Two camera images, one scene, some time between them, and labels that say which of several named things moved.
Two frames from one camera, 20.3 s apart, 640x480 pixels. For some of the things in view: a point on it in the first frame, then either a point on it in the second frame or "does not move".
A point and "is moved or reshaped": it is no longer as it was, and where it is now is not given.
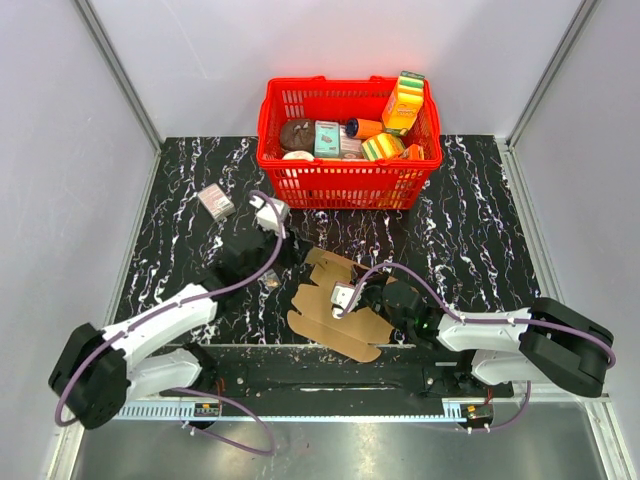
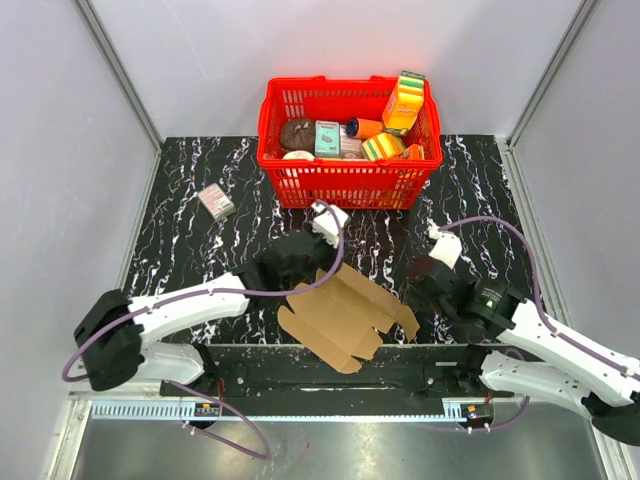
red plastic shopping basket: x=301 y=184 does not move
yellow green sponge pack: x=383 y=146 does not move
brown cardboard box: x=356 y=336 is moved or reshaped
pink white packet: x=350 y=147 does not move
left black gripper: x=295 y=248 → x=331 y=251
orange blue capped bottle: x=360 y=128 does not move
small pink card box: x=217 y=203 does not move
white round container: x=299 y=155 does not move
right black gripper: x=371 y=280 → x=412 y=299
